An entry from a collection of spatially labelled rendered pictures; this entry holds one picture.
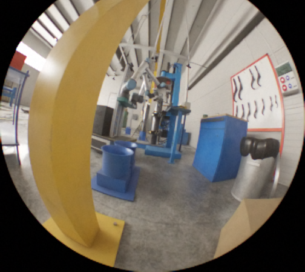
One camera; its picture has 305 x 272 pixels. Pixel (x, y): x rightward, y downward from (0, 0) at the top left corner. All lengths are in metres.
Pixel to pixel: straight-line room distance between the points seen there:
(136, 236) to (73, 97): 0.70
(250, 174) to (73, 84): 1.26
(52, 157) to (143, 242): 0.60
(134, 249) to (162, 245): 0.15
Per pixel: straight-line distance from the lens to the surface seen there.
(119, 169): 0.84
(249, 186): 1.18
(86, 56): 0.26
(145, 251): 0.66
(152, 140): 2.70
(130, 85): 1.45
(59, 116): 0.22
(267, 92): 2.41
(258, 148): 1.06
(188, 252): 0.71
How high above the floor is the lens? 0.63
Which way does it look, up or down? 4 degrees up
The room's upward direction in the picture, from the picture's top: 10 degrees clockwise
